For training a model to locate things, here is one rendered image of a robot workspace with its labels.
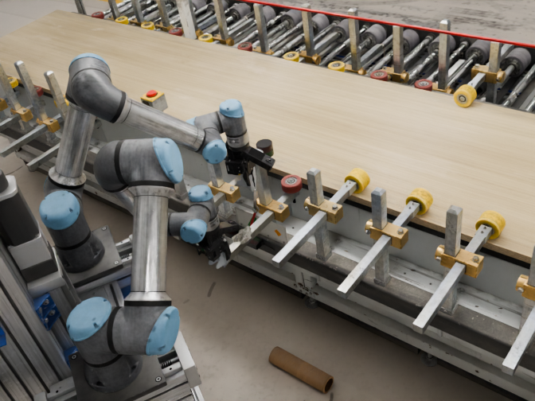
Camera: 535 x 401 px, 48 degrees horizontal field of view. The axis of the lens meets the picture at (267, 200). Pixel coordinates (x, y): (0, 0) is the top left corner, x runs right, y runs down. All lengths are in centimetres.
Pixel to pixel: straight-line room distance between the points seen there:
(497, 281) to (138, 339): 128
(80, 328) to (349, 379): 155
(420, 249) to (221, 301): 125
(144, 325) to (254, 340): 155
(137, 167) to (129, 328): 39
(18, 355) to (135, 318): 42
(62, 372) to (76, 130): 71
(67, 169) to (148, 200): 53
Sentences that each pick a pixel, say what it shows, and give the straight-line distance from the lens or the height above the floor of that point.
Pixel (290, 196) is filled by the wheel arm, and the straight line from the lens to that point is 235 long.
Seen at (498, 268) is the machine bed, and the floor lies 76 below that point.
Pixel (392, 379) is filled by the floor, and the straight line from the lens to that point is 281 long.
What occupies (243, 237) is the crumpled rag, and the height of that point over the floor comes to 87.
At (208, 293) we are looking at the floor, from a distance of 325.
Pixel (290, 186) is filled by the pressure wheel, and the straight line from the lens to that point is 232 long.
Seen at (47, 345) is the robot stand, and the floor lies 109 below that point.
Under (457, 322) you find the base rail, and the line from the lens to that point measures 211.
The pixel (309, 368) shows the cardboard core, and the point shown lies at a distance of 276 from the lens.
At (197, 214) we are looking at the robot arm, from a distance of 189.
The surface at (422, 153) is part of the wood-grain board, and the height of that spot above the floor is 90.
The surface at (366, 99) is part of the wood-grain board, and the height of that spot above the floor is 90.
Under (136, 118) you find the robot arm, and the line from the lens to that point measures 178.
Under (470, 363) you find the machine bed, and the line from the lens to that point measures 268.
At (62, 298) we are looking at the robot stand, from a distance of 177.
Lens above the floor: 234
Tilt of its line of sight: 39 degrees down
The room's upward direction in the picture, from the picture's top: 11 degrees counter-clockwise
